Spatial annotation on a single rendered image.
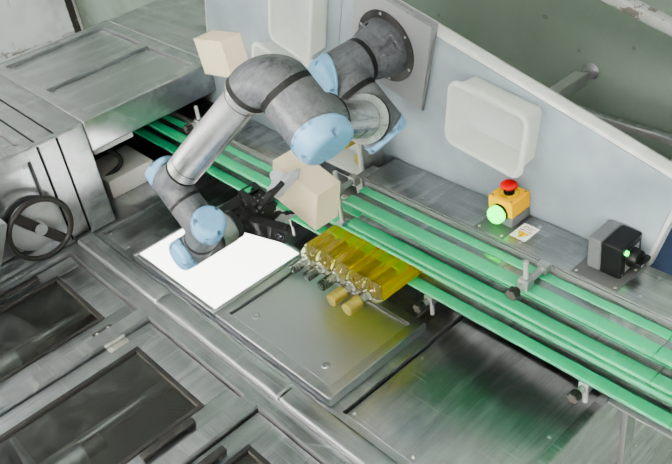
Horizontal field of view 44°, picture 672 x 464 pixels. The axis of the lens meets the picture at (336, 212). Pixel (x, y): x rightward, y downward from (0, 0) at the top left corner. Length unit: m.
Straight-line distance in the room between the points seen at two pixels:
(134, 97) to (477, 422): 1.48
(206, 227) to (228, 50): 0.97
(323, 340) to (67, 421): 0.67
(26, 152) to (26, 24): 3.01
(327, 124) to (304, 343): 0.79
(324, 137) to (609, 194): 0.67
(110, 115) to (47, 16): 2.96
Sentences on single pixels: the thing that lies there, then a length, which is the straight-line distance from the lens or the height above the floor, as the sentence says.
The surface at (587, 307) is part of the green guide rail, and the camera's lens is 1.80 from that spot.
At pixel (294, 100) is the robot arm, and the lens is 1.51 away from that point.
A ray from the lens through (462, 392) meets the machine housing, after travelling 2.02.
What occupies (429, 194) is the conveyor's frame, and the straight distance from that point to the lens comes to 2.10.
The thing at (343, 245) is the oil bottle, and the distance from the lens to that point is 2.17.
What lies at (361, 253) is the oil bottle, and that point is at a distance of 2.13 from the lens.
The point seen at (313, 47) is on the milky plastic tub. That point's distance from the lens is 2.25.
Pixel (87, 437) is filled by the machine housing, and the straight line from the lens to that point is 2.16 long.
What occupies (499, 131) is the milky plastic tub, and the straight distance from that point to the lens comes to 1.95.
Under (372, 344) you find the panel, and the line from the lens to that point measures 2.10.
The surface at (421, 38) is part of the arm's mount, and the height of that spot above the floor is 0.77.
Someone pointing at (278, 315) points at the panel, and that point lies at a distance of 2.23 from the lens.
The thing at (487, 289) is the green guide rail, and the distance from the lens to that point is 1.94.
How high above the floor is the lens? 2.07
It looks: 30 degrees down
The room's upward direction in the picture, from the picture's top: 123 degrees counter-clockwise
